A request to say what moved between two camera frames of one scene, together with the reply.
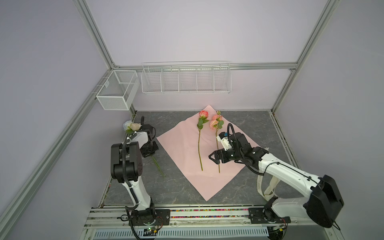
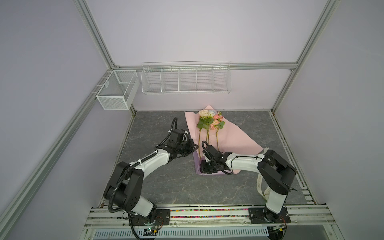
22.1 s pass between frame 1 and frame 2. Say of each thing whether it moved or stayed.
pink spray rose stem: stayed
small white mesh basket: stayed
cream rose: moved
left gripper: moved
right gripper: moved
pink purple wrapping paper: moved
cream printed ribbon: stayed
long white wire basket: stayed
